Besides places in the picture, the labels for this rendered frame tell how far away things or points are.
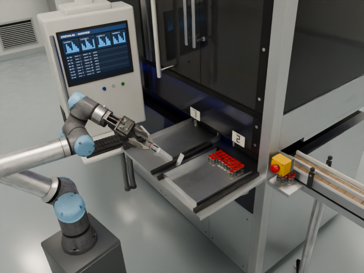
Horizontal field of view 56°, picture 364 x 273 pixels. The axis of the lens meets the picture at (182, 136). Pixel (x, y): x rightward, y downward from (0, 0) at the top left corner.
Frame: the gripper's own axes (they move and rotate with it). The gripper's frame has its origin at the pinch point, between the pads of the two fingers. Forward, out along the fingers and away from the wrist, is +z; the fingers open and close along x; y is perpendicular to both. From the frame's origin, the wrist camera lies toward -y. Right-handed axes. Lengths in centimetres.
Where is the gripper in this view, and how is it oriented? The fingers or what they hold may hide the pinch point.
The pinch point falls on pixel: (148, 144)
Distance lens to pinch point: 138.9
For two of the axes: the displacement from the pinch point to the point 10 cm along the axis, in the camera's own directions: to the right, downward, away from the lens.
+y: 1.5, -2.6, -9.6
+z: 8.6, 5.1, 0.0
